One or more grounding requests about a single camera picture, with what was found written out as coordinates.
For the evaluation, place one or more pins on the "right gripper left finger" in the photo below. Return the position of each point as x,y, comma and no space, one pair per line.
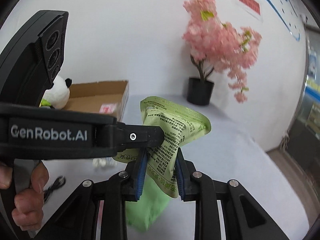
97,210

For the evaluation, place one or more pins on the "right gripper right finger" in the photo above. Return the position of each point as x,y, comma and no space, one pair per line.
228,204

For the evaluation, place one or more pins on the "panda plush toy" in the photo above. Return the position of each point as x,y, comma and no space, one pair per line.
58,96

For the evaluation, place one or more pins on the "green plastic bag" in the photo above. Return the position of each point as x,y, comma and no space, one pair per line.
142,214

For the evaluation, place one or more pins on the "clear red-printed plastic bag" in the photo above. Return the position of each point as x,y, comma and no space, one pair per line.
108,108

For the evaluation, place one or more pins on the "light green printed pouch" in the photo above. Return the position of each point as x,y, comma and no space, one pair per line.
164,166

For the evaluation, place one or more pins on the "cardboard box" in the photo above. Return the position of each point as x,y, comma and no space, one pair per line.
88,97

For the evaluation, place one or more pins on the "black plant pot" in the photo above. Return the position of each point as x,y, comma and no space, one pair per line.
199,92

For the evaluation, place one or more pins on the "pink blossom artificial tree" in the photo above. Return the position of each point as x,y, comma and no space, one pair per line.
217,46

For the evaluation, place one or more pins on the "red wall sign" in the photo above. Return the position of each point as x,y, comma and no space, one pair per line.
253,7

